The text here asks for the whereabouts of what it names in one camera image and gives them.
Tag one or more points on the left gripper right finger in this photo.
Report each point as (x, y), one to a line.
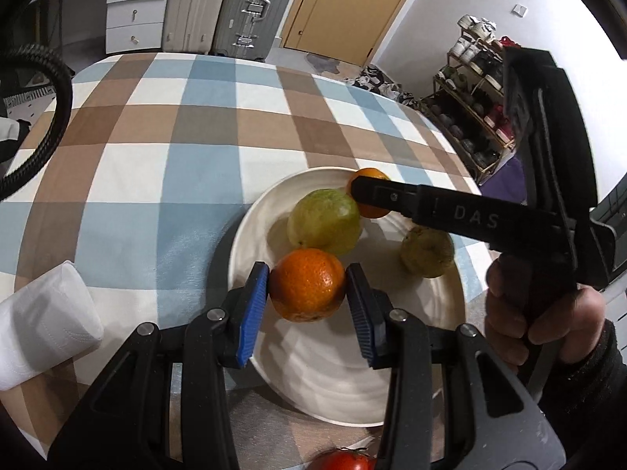
(452, 403)

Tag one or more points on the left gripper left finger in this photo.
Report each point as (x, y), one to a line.
(161, 402)

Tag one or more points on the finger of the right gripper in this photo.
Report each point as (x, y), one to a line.
(397, 197)

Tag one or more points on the orange mandarin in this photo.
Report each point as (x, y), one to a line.
(307, 285)
(364, 197)

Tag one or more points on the small yellow-green lemon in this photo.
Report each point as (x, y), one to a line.
(427, 252)

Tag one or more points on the large green wrinkled citrus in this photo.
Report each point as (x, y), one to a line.
(325, 219)

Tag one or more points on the red tomato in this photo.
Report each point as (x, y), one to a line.
(344, 459)

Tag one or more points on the right hand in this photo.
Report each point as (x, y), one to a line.
(575, 321)

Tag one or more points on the purple bag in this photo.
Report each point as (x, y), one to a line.
(507, 184)

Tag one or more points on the wooden shoe rack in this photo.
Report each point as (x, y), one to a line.
(467, 102)

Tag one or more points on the white paper towel roll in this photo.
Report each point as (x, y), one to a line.
(47, 322)

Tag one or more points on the wooden door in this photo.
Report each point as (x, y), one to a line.
(346, 30)

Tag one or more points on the checkered tablecloth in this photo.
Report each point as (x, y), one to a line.
(163, 154)

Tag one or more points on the silver grey suitcase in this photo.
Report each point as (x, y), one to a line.
(246, 28)

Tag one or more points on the beige suitcase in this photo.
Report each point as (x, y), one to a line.
(190, 25)

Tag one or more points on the white drawer cabinet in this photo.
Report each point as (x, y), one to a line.
(122, 5)

